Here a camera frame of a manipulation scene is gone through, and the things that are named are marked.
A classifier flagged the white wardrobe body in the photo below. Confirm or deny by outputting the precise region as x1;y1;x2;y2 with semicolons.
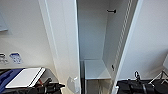
75;0;136;94

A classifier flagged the white door handle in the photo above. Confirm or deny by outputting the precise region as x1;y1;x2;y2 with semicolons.
68;76;78;90

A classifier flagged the white folding table top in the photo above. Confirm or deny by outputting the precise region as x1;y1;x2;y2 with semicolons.
4;67;46;90

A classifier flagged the orange folding stand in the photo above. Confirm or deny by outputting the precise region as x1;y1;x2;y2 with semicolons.
35;77;44;87

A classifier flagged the small wall poster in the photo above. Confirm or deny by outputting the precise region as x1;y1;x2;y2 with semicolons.
0;53;9;65

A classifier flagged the black wardrobe hook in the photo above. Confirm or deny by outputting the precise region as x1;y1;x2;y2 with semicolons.
106;8;118;15

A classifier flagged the grey wall-mounted box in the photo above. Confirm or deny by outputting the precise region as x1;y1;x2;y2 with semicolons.
0;11;10;33

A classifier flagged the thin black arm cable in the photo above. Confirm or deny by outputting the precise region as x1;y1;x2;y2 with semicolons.
133;69;142;83

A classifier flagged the wall poster with blue print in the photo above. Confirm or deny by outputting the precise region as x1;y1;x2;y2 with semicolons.
8;51;23;65

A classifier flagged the white wardrobe door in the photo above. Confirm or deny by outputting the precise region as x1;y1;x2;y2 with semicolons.
37;0;83;94
112;0;168;94

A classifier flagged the white wardrobe shelf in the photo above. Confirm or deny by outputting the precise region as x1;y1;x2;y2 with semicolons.
82;58;113;81

